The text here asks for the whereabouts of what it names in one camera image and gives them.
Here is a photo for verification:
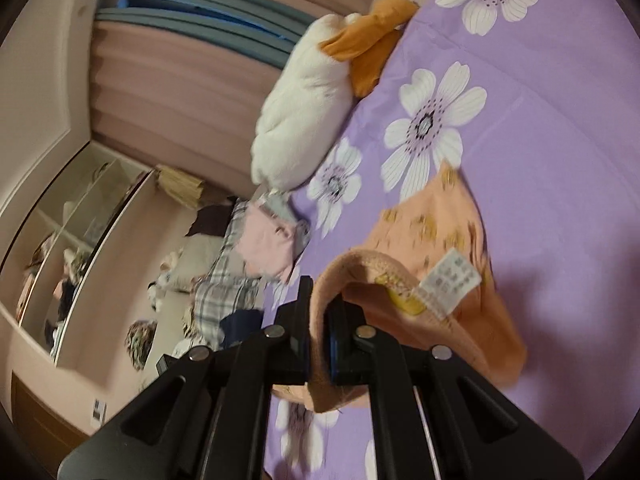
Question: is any white shelf unit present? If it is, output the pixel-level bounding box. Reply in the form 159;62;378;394
0;140;156;366

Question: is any beige cushion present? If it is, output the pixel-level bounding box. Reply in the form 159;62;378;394
167;234;226;291
142;290;201;361

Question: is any white duck plush toy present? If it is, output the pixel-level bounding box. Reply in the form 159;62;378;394
250;0;421;192

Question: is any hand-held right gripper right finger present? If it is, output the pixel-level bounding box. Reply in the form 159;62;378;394
322;292;583;480

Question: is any navy dark cloth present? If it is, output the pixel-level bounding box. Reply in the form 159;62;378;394
220;309;266;351

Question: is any blue-grey curtain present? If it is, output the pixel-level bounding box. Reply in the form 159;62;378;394
95;0;306;68

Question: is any purple floral blanket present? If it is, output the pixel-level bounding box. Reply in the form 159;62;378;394
260;0;640;480

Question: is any dark brown cushion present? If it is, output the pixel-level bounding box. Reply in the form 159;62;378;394
186;204;237;238

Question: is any orange printed baby shirt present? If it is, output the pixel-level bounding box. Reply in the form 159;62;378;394
272;160;528;413

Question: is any yellow small curtain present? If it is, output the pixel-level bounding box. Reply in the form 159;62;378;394
156;164;205;208

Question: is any floral fabric bundle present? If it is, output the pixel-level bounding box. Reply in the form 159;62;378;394
124;321;158;371

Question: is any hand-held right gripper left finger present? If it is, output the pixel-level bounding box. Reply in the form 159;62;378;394
57;276;315;480

